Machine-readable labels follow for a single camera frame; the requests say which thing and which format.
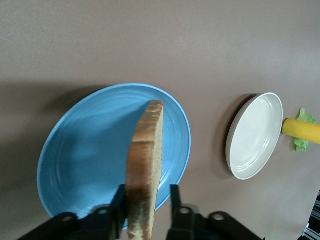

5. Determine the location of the yellow mustard squeeze bottle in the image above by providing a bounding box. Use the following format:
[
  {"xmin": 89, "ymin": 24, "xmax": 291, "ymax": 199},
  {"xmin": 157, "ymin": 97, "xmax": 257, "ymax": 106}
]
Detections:
[{"xmin": 281, "ymin": 117, "xmax": 320, "ymax": 145}]

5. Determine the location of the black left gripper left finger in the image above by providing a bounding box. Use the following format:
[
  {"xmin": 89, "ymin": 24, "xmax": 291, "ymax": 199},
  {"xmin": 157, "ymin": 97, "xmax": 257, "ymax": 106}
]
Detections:
[{"xmin": 18, "ymin": 184, "xmax": 128, "ymax": 240}]

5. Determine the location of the brown bread slice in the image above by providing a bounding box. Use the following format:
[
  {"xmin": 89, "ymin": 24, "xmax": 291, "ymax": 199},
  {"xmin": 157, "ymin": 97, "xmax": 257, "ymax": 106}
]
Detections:
[{"xmin": 125, "ymin": 99, "xmax": 165, "ymax": 240}]

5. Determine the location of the blue plate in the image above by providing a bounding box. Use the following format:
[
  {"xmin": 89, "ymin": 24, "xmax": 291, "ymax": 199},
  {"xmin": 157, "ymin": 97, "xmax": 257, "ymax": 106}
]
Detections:
[{"xmin": 36, "ymin": 83, "xmax": 193, "ymax": 231}]

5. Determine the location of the off-white plate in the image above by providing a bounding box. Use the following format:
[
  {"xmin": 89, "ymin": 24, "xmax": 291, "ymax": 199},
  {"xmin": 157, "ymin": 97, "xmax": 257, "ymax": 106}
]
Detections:
[{"xmin": 225, "ymin": 92, "xmax": 285, "ymax": 181}]

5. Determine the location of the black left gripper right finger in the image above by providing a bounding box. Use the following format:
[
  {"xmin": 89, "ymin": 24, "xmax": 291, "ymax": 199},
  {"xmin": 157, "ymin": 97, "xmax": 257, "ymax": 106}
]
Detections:
[{"xmin": 166, "ymin": 184, "xmax": 261, "ymax": 240}]

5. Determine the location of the green lettuce leaf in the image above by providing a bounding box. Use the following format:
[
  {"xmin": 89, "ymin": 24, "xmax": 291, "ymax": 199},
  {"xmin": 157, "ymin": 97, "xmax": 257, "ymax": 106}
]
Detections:
[{"xmin": 291, "ymin": 107, "xmax": 319, "ymax": 153}]

